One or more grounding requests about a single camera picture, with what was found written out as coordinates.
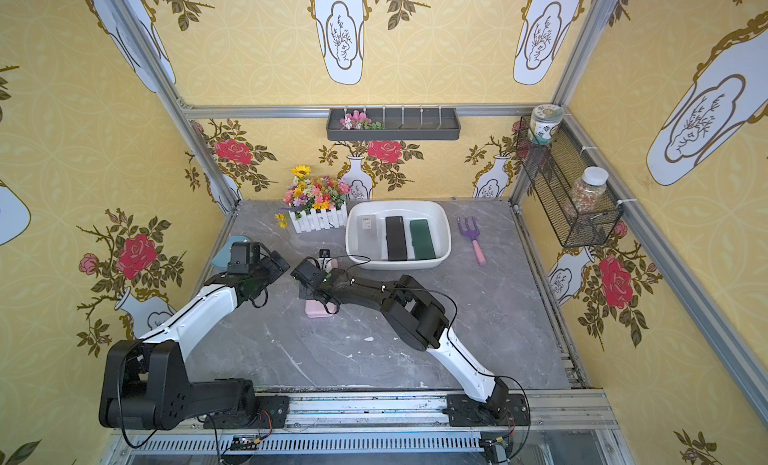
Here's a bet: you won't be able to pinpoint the pink pencil case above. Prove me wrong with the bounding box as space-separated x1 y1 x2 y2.
305 258 339 319

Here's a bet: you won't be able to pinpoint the aluminium front rail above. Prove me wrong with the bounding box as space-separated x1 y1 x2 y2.
100 389 634 464

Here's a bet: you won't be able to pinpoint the green pencil case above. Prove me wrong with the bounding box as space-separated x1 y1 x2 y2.
409 219 436 261

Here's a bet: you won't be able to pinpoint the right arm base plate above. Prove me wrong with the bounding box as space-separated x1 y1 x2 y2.
442 394 531 427

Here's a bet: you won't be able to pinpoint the flowers in white fence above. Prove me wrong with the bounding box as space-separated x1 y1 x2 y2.
275 165 351 233

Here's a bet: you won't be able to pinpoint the purple garden fork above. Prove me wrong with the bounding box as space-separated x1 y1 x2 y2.
457 217 487 266

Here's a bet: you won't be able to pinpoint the grey wall shelf tray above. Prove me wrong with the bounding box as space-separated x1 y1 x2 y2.
326 106 462 142

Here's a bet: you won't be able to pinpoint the black pencil case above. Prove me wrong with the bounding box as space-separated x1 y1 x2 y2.
385 216 408 261

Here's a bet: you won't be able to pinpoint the clear pencil case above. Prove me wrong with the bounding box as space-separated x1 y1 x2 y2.
357 215 388 261

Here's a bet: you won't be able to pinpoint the glass jar white lid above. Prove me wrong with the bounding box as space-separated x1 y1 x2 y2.
566 166 609 219

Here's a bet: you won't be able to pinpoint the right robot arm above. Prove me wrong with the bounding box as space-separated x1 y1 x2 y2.
291 258 509 420

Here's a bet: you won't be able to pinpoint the pink flowers in tray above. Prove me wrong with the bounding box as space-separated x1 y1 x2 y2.
339 110 384 130

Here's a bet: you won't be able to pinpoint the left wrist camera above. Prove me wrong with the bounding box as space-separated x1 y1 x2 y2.
226 242 261 275

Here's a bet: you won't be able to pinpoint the patterned tin jar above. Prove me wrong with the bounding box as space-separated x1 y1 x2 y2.
528 104 565 145

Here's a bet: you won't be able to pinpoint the black wire basket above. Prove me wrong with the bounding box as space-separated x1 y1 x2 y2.
523 124 623 248

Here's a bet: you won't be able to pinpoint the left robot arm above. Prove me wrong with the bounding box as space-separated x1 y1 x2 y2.
98 242 289 431

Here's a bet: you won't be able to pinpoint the small circuit board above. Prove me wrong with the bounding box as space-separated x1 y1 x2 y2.
228 435 261 452

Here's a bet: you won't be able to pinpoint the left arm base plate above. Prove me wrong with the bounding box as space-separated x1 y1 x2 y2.
203 395 290 431

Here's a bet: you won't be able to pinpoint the white plastic storage box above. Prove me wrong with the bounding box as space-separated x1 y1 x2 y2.
345 200 452 270

